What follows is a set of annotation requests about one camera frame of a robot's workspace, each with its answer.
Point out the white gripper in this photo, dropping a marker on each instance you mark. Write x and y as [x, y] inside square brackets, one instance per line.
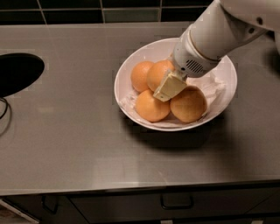
[186, 59]

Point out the orange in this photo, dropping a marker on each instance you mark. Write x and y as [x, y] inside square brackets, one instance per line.
[157, 73]
[190, 105]
[150, 108]
[138, 75]

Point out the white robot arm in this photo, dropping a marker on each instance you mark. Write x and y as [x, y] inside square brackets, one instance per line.
[223, 26]

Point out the white ceramic bowl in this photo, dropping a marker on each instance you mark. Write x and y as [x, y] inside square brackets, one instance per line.
[162, 49]

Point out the white plastic bag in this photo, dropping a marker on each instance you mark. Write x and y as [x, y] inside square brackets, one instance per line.
[216, 89]

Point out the dark drawer front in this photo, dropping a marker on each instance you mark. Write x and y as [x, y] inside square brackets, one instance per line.
[146, 207]

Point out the black oval object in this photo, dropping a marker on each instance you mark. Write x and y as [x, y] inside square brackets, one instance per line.
[18, 71]

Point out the centre drawer handle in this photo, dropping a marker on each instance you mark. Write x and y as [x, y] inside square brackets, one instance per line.
[176, 201]

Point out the drawer handle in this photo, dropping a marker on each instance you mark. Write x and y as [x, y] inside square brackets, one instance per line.
[50, 204]
[176, 201]

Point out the left drawer handle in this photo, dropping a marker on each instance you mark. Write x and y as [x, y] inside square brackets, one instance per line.
[50, 204]

